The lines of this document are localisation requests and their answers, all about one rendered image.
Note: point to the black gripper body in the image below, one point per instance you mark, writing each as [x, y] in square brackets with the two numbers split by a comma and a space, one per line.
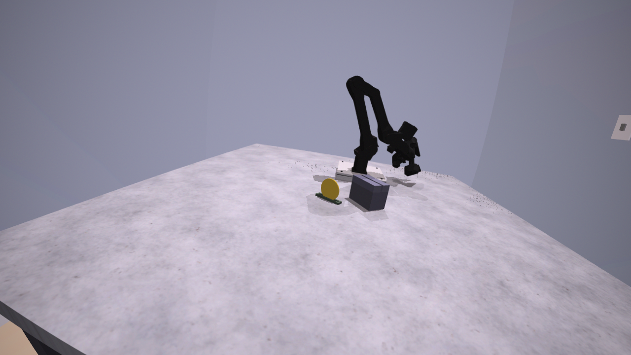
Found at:
[409, 155]

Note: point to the thin gold coin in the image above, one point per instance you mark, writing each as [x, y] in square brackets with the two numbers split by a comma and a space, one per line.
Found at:
[330, 188]

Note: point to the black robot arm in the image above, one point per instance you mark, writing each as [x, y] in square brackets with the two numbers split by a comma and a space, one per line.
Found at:
[357, 88]

